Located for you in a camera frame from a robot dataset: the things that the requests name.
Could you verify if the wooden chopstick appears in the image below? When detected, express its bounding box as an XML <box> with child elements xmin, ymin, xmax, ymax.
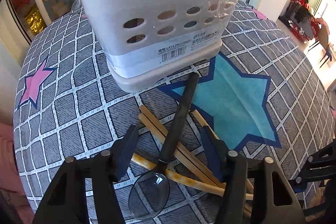
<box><xmin>138</xmin><ymin>113</ymin><xmax>225</xmax><ymax>189</ymax></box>
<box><xmin>139</xmin><ymin>104</ymin><xmax>227</xmax><ymax>188</ymax></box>
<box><xmin>191</xmin><ymin>110</ymin><xmax>254</xmax><ymax>194</ymax></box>

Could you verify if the yellow patterned chopstick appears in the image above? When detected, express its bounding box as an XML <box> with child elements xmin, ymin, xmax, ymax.
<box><xmin>131</xmin><ymin>151</ymin><xmax>253</xmax><ymax>201</ymax></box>

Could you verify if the white plastic utensil holder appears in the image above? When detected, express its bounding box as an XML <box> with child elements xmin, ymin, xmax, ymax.
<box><xmin>80</xmin><ymin>0</ymin><xmax>238</xmax><ymax>93</ymax></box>

